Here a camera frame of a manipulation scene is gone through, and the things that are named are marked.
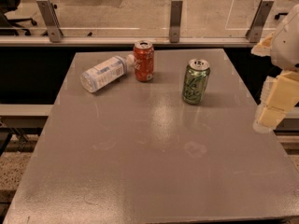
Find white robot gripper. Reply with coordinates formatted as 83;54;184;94
251;5;299;133

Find green soda can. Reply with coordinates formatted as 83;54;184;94
182;59;210;105

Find red cola can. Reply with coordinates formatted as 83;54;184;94
134;40;154;82

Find clear plastic water bottle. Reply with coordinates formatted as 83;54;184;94
80;54;135;93

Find black office chair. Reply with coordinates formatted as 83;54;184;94
0;0;38;36

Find right metal railing bracket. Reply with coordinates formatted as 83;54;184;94
246;0;274;43

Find metal railing bracket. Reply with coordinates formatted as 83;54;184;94
246;0;274;43
169;0;183;43
36;0;63;43

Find middle metal railing bracket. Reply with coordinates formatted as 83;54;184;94
169;0;183;43

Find left metal railing bracket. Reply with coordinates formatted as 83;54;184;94
36;0;63;43

